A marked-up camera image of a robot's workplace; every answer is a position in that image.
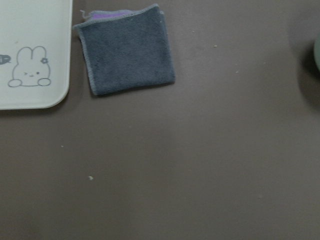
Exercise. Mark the grey folded cloth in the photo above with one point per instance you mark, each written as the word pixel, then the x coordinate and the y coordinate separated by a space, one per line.
pixel 126 49

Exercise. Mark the cream rabbit tray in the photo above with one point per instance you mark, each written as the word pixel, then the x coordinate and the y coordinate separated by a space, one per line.
pixel 35 53

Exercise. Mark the mint green bowl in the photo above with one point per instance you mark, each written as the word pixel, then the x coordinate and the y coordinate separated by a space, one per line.
pixel 316 52

